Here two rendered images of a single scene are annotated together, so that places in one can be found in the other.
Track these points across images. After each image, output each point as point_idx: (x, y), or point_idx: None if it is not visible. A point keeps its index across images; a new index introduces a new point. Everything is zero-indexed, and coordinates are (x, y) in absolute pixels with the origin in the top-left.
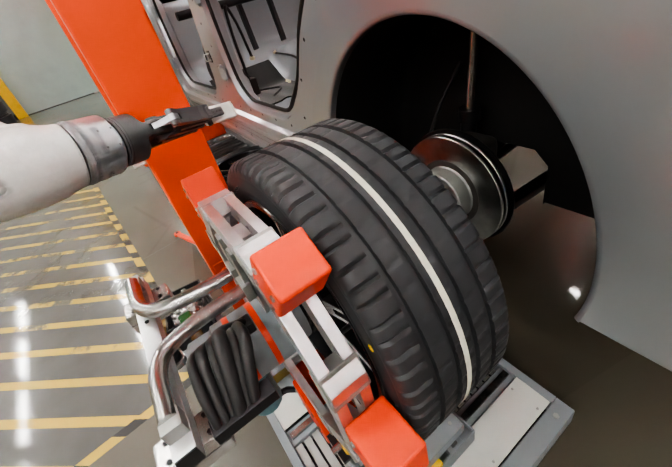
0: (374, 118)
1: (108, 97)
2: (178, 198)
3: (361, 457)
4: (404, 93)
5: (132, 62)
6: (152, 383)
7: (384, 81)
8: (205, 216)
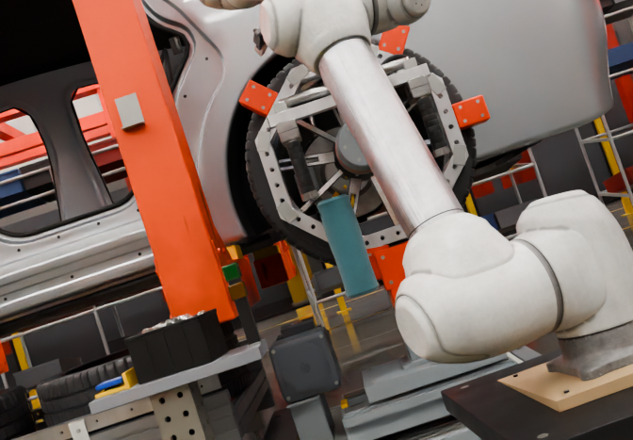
0: (235, 178)
1: (136, 55)
2: (183, 152)
3: (466, 111)
4: (243, 166)
5: (150, 39)
6: (383, 64)
7: (236, 143)
8: (305, 69)
